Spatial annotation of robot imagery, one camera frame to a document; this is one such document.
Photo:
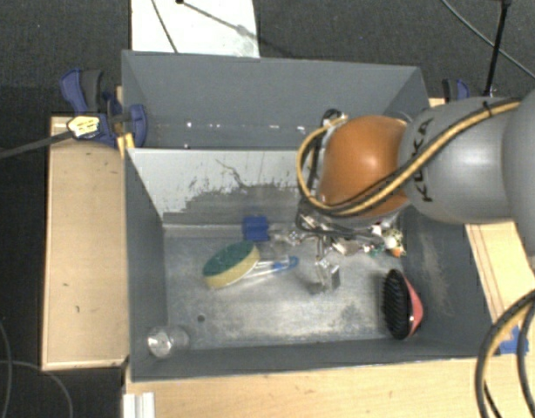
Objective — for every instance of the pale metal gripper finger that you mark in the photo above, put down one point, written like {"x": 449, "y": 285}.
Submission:
{"x": 335, "y": 274}
{"x": 320, "y": 277}

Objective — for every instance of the grey metal bin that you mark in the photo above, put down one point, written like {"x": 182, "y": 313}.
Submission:
{"x": 267, "y": 307}

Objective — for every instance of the black and red hairbrush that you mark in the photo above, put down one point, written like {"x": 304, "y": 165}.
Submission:
{"x": 398, "y": 305}

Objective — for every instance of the blue plastic block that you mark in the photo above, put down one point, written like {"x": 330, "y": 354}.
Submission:
{"x": 254, "y": 229}

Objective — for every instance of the green and yellow round sponge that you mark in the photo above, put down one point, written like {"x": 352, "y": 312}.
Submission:
{"x": 230, "y": 264}

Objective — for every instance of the pale wood board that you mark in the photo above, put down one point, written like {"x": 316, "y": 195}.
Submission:
{"x": 86, "y": 251}

